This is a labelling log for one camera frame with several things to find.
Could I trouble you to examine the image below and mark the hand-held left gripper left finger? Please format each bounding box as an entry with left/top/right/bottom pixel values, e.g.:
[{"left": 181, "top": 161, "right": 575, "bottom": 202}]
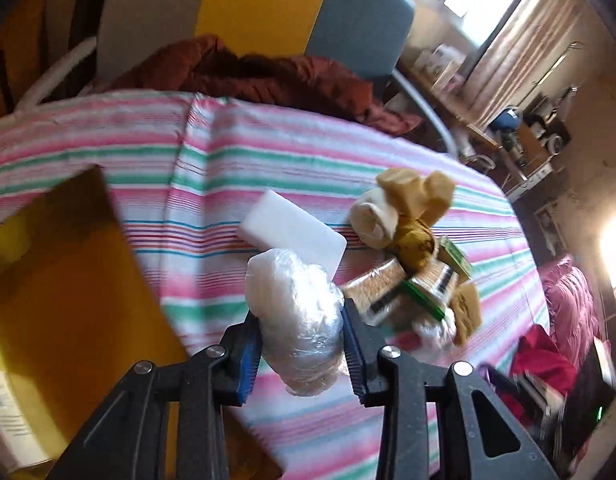
[{"left": 48, "top": 310, "right": 263, "bottom": 480}]

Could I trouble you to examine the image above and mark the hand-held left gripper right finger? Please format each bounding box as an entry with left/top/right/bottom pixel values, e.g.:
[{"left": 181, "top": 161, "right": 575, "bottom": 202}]
[{"left": 342, "top": 299, "right": 559, "bottom": 480}]

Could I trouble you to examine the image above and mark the clear plastic bundle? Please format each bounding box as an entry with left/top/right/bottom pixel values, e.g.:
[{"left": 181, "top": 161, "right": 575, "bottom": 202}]
[
  {"left": 410, "top": 310, "right": 459, "bottom": 358},
  {"left": 244, "top": 248, "right": 351, "bottom": 397}
]

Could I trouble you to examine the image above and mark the cracker packet with green ends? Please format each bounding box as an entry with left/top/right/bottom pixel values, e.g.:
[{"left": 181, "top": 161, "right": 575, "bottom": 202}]
[
  {"left": 340, "top": 259, "right": 413, "bottom": 328},
  {"left": 400, "top": 259, "right": 461, "bottom": 322}
]

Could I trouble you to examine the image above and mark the white foam block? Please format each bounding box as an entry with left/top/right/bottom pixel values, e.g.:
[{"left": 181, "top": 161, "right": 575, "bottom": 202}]
[{"left": 237, "top": 189, "right": 349, "bottom": 281}]

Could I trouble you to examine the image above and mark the small green box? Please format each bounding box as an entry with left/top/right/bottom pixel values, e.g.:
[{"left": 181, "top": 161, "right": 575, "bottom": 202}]
[{"left": 438, "top": 236, "right": 474, "bottom": 278}]

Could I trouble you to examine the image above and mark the gold tin box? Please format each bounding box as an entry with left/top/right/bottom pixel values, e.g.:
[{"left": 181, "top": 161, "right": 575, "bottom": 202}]
[{"left": 0, "top": 165, "right": 283, "bottom": 480}]

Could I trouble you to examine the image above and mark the white printed box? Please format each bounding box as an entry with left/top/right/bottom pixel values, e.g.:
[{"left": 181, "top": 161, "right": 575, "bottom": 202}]
[{"left": 0, "top": 369, "right": 53, "bottom": 476}]

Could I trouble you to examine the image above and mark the mustard patterned cloth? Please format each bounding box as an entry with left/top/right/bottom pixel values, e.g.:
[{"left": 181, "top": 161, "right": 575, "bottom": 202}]
[{"left": 393, "top": 220, "right": 436, "bottom": 271}]

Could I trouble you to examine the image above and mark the red cloth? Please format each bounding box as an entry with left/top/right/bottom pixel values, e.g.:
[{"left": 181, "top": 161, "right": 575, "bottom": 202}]
[{"left": 498, "top": 325, "right": 579, "bottom": 411}]

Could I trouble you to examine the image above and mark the striped bed sheet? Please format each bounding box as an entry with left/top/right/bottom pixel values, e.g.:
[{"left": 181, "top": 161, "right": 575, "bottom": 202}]
[{"left": 0, "top": 91, "right": 551, "bottom": 480}]

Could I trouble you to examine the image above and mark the pink fluffy blanket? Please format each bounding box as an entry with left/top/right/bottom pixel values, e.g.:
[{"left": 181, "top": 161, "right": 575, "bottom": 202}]
[{"left": 538, "top": 255, "right": 614, "bottom": 376}]

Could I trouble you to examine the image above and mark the black device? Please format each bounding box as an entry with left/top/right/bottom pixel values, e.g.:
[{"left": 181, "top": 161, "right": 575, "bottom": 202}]
[{"left": 558, "top": 340, "right": 616, "bottom": 476}]

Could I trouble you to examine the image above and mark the wooden desk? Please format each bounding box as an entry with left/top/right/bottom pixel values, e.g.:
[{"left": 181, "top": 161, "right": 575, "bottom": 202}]
[{"left": 403, "top": 75, "right": 554, "bottom": 196}]

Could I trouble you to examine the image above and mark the reddish brown jacket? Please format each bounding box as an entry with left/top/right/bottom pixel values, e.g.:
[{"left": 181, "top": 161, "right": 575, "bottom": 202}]
[{"left": 110, "top": 35, "right": 423, "bottom": 136}]

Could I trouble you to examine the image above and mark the blue round bag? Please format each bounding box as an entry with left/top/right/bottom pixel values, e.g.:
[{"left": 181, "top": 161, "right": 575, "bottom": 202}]
[{"left": 488, "top": 107, "right": 524, "bottom": 133}]

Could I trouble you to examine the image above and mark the white medicine box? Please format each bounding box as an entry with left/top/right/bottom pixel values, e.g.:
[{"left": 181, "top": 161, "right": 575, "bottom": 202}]
[{"left": 428, "top": 45, "right": 456, "bottom": 76}]

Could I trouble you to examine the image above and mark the grey yellow blue chair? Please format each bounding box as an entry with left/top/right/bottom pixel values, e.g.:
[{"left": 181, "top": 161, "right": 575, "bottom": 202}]
[{"left": 15, "top": 0, "right": 461, "bottom": 158}]

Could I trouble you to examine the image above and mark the pink curtain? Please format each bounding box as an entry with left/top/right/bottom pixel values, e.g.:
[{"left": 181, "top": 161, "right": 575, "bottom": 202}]
[{"left": 460, "top": 0, "right": 591, "bottom": 126}]

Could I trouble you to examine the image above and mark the wooden wardrobe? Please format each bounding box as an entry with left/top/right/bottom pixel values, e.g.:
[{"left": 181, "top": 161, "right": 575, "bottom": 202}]
[{"left": 0, "top": 0, "right": 88, "bottom": 121}]

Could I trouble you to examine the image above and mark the wall poster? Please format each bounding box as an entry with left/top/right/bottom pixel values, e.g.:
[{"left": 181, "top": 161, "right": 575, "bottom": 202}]
[{"left": 535, "top": 200, "right": 564, "bottom": 256}]

